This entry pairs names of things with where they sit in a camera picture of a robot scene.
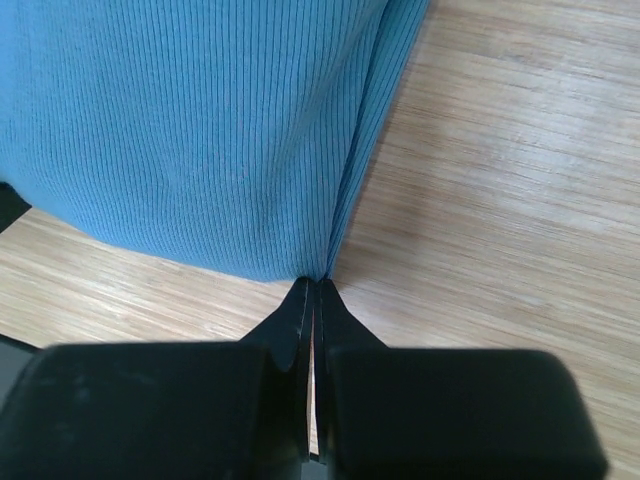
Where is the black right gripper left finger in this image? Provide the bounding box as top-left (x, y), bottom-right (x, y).
top-left (1, 279), bottom-right (311, 479)

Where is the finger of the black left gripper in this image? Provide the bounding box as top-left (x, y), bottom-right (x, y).
top-left (0, 183), bottom-right (31, 232)

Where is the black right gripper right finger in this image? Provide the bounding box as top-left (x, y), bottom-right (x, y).
top-left (314, 280), bottom-right (609, 479)

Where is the blue tank top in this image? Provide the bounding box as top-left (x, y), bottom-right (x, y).
top-left (1, 1), bottom-right (427, 281)

